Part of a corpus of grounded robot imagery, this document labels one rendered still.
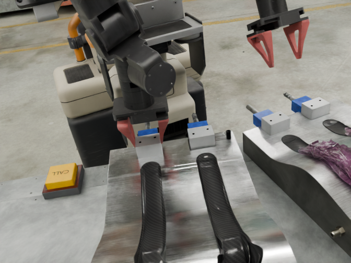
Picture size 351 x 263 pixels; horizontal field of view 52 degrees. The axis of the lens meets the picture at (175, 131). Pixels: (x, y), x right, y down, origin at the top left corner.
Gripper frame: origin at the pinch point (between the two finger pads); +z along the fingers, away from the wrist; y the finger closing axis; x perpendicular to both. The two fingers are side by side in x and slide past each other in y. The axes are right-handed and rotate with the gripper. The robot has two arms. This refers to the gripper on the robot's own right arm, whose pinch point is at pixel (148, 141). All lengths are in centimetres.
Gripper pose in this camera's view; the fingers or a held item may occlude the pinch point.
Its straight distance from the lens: 72.4
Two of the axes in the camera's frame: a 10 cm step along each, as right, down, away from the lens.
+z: 1.3, 8.1, 5.7
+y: 9.9, -1.6, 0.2
